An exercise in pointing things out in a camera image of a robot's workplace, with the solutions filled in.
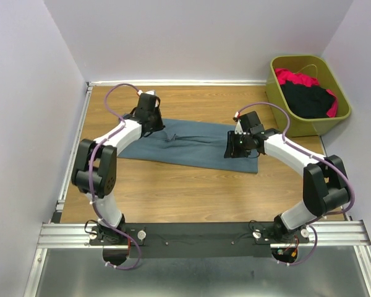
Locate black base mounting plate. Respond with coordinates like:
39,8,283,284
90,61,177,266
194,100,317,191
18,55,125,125
84,220,309,267

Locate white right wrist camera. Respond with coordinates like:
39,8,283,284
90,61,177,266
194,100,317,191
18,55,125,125
233,111,244,134

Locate olive green plastic bin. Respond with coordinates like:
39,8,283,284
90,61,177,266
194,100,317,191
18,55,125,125
265,54,351,137

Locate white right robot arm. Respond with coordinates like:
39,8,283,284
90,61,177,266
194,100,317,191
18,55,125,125
224,111,352,240

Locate aluminium frame rail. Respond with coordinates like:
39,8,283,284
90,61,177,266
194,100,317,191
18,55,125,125
37,221,371,249

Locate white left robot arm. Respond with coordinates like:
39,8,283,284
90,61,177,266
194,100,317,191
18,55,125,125
71,91,164,237

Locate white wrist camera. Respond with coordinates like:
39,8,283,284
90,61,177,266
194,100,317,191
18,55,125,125
137,90,156,109
233,111,244,134

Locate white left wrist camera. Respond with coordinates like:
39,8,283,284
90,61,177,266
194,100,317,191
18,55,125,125
137,90,156,109

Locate red t shirt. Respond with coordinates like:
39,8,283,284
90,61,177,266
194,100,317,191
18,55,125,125
275,68,338,102

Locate blue-grey t shirt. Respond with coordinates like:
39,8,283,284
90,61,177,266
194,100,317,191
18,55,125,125
118,119,258,174

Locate black t shirt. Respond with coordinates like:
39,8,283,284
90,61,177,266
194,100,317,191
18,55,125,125
281,81,338,119

